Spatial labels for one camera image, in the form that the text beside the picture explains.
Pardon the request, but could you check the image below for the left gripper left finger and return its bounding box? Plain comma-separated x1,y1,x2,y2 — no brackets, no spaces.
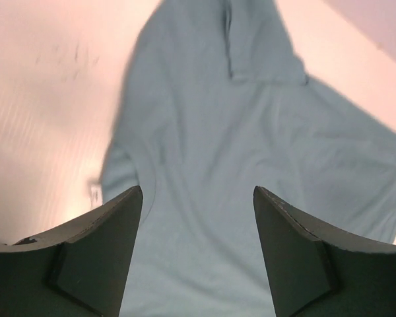
0,186,143,317

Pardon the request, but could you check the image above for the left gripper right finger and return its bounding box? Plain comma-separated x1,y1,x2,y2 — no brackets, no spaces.
253,186,396,317

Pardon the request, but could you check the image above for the blue-grey t shirt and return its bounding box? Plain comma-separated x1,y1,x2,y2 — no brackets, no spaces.
102,1,396,316

